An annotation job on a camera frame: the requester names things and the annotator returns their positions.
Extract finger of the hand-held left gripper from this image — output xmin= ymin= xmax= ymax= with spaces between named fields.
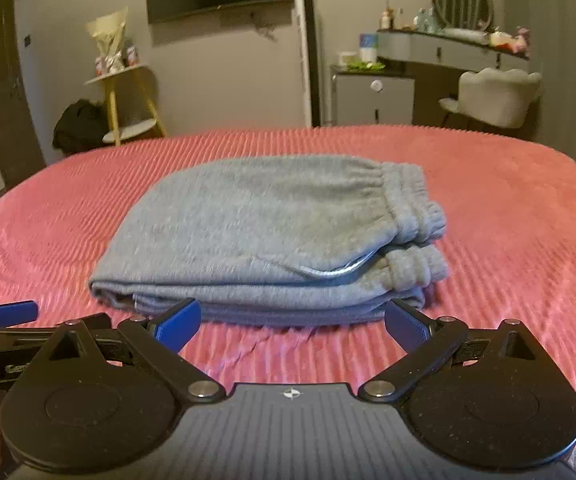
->
xmin=0 ymin=300 xmax=39 ymax=333

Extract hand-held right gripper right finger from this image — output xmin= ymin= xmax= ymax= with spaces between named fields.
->
xmin=358 ymin=299 xmax=539 ymax=403

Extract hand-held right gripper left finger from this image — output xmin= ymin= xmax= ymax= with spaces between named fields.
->
xmin=48 ymin=298 xmax=225 ymax=403

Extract grey pants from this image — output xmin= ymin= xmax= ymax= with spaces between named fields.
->
xmin=88 ymin=155 xmax=451 ymax=328

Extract pink ribbed bedspread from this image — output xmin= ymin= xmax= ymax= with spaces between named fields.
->
xmin=0 ymin=124 xmax=576 ymax=466

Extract black bag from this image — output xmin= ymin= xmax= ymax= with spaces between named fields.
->
xmin=52 ymin=100 xmax=111 ymax=153

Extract grey bedside cabinet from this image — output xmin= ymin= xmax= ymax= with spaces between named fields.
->
xmin=330 ymin=65 xmax=415 ymax=127

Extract white shell-back chair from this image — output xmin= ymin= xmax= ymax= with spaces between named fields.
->
xmin=439 ymin=67 xmax=543 ymax=130

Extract grey vanity desk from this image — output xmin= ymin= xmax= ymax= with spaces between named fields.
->
xmin=377 ymin=29 xmax=531 ymax=126

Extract blue white tissue canister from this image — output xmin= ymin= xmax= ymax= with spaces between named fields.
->
xmin=359 ymin=34 xmax=379 ymax=63

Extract white standing air conditioner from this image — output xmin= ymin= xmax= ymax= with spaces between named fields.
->
xmin=293 ymin=0 xmax=321 ymax=128

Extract paper-wrapped bouquet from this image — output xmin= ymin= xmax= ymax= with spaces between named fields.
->
xmin=86 ymin=7 xmax=130 ymax=77

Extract pale blue bottle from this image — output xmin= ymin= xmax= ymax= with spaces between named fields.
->
xmin=415 ymin=7 xmax=439 ymax=34

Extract round vanity mirror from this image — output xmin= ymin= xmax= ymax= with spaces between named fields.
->
xmin=432 ymin=0 xmax=495 ymax=31

